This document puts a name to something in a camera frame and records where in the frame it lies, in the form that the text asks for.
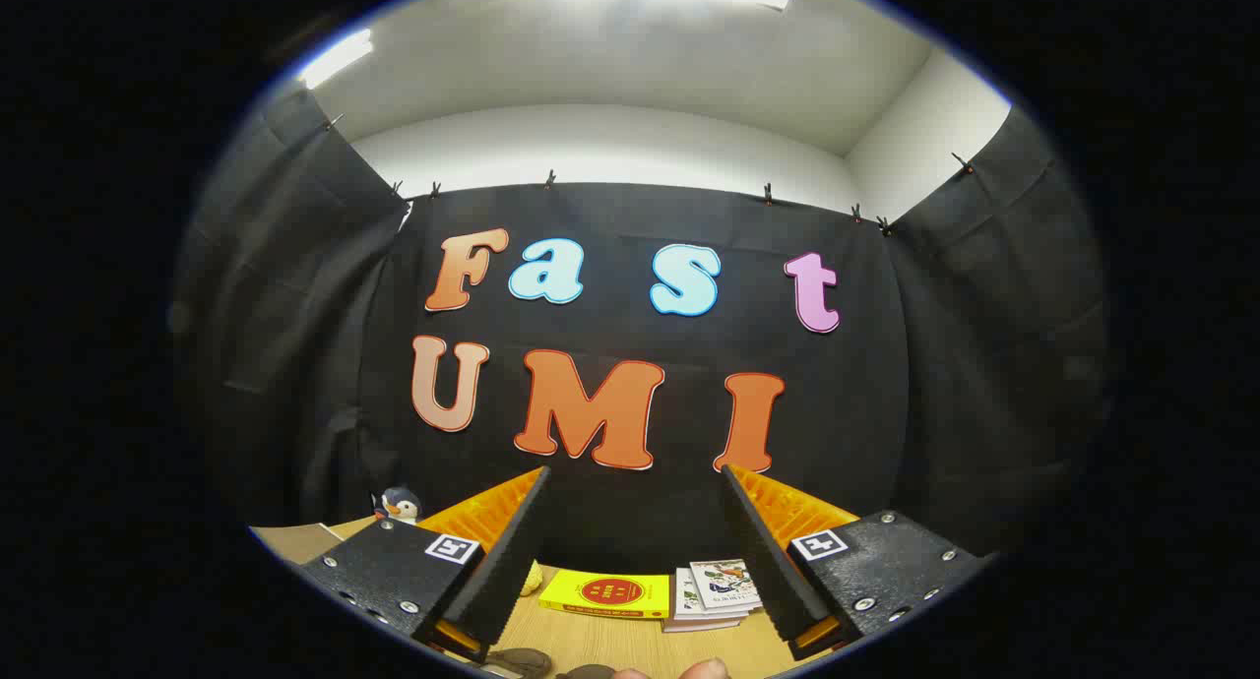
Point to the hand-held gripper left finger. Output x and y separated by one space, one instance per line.
507 581

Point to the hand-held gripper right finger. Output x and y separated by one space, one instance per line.
778 590

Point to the brown fuzzy shoe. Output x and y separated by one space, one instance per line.
589 672
517 662

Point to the yellow round plush cushion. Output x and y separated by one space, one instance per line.
533 581

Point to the yellow book with red circle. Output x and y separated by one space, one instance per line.
605 592

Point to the penguin plush toy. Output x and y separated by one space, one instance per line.
402 507

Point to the row of black cloth clips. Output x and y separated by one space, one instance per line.
550 179

